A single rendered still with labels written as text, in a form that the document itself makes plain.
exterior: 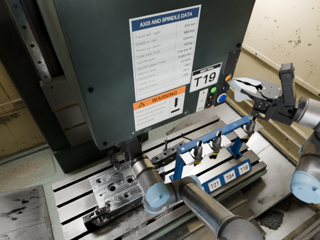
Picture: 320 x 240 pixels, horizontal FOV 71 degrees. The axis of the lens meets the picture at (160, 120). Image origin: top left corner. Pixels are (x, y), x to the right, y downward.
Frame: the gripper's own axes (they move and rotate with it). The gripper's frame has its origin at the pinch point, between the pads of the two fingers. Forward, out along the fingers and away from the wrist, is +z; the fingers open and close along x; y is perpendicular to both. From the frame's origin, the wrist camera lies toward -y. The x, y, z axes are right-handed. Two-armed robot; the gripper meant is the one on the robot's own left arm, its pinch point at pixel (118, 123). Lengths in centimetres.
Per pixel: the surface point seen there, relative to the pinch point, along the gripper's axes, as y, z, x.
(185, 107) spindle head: -20.6, -21.4, 15.3
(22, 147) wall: 80, 80, -57
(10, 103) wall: 36, 79, -47
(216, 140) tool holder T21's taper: 15.7, -17.5, 40.3
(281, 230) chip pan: 76, -60, 73
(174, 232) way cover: 66, -32, 12
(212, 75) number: -29.8, -21.4, 23.0
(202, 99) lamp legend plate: -21.3, -21.5, 21.2
